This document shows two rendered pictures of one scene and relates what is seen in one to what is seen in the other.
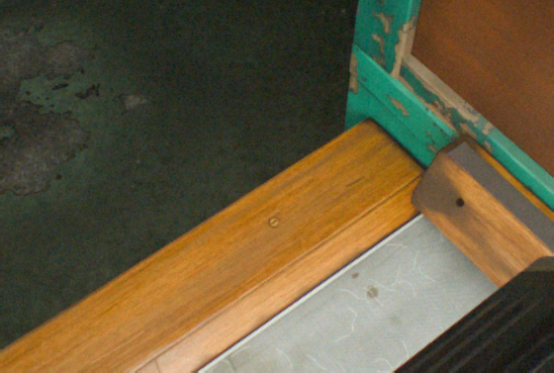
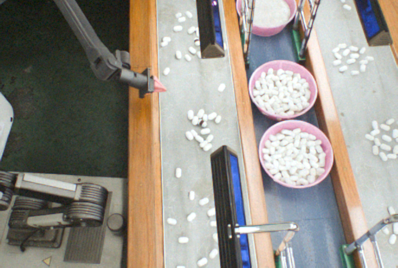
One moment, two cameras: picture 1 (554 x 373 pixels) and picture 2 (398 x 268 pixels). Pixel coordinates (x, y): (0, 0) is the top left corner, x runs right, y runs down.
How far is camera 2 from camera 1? 1.45 m
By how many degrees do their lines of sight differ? 29
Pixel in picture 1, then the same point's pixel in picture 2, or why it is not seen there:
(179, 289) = (140, 10)
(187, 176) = (67, 69)
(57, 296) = (76, 117)
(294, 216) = not seen: outside the picture
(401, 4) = not seen: outside the picture
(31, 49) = not seen: outside the picture
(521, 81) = not seen: outside the picture
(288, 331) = (160, 3)
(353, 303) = not seen: outside the picture
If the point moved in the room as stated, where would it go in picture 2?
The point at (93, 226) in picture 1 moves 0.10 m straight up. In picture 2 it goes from (62, 99) to (57, 90)
